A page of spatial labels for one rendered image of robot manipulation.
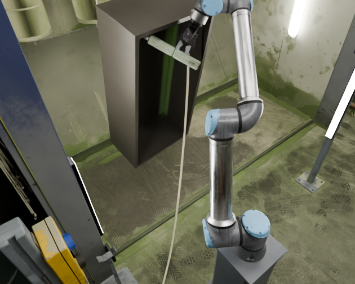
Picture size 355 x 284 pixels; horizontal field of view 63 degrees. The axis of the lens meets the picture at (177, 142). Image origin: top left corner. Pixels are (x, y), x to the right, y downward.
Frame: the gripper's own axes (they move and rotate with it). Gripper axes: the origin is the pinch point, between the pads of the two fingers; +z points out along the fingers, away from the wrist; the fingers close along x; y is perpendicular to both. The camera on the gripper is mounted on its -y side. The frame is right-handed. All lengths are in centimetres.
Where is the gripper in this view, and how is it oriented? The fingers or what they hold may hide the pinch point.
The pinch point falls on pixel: (179, 56)
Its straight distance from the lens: 167.0
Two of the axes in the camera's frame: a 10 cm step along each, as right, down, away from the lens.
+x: -8.7, -4.9, -0.2
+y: 2.2, -4.3, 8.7
